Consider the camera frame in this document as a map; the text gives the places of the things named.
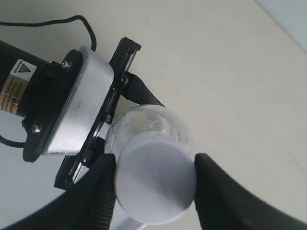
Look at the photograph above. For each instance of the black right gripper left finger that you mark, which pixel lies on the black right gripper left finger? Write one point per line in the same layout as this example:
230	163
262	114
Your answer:
87	205

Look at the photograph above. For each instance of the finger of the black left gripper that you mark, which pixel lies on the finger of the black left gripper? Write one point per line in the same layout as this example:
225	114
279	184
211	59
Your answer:
136	91

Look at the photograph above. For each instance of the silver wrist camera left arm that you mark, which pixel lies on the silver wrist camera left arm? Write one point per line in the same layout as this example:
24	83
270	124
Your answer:
82	106

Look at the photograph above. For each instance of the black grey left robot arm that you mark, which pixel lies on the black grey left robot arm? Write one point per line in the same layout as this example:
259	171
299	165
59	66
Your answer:
36	90

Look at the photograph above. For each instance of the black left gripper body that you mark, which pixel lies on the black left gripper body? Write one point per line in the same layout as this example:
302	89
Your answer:
89	153

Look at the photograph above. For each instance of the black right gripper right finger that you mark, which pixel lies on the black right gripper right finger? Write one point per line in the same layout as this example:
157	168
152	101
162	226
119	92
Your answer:
223	204

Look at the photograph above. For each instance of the white bottle cap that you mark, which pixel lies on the white bottle cap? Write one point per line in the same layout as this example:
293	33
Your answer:
155	182

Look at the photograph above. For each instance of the clear labelled plastic bottle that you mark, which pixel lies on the clear labelled plastic bottle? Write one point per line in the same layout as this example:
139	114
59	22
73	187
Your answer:
150	136

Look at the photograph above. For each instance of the white rectangular plastic tray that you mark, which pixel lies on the white rectangular plastic tray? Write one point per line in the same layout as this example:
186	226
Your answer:
27	187

